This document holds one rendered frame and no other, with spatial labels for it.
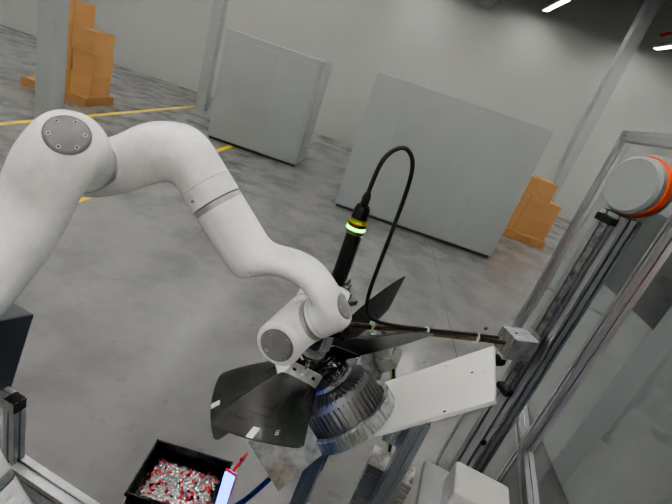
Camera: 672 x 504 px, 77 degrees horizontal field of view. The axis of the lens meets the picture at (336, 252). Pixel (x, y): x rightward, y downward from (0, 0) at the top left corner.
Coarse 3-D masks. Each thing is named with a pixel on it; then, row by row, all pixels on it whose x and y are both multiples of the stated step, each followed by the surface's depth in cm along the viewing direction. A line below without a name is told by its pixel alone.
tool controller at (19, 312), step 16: (16, 304) 96; (0, 320) 88; (16, 320) 91; (0, 336) 89; (16, 336) 93; (0, 352) 91; (16, 352) 95; (0, 368) 93; (16, 368) 97; (0, 384) 94
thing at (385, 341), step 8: (368, 336) 93; (376, 336) 91; (384, 336) 91; (392, 336) 98; (400, 336) 99; (408, 336) 100; (416, 336) 102; (424, 336) 103; (336, 344) 108; (344, 344) 107; (352, 344) 107; (360, 344) 107; (368, 344) 106; (376, 344) 106; (384, 344) 106; (392, 344) 107; (400, 344) 107; (360, 352) 112; (368, 352) 112
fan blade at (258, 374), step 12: (228, 372) 131; (240, 372) 128; (252, 372) 125; (264, 372) 123; (276, 372) 122; (216, 384) 131; (228, 384) 127; (240, 384) 124; (252, 384) 122; (216, 396) 127; (228, 396) 124; (240, 396) 122; (216, 408) 123; (216, 432) 118
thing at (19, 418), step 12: (12, 396) 95; (24, 396) 96; (12, 408) 93; (24, 408) 96; (12, 420) 95; (24, 420) 98; (12, 432) 96; (24, 432) 100; (12, 444) 98; (24, 444) 101; (12, 456) 99; (24, 456) 103
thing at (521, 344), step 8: (504, 328) 126; (512, 328) 127; (520, 328) 129; (504, 336) 125; (512, 336) 123; (520, 336) 124; (528, 336) 125; (536, 336) 126; (496, 344) 128; (512, 344) 122; (520, 344) 122; (528, 344) 123; (536, 344) 124; (504, 352) 124; (512, 352) 123; (520, 352) 124; (528, 352) 125; (520, 360) 125; (528, 360) 126
